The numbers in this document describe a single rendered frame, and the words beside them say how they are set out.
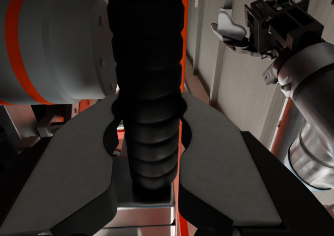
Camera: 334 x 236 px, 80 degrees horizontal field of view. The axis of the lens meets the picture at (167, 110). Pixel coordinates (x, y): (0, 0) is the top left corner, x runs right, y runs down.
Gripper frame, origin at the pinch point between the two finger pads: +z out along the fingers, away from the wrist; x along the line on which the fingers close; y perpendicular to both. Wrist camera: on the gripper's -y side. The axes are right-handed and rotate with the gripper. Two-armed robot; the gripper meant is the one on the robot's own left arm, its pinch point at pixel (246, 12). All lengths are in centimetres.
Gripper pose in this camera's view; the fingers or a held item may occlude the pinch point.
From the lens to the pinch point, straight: 49.8
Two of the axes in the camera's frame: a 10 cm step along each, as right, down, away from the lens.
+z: -1.5, -7.7, 6.2
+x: -9.3, 3.3, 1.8
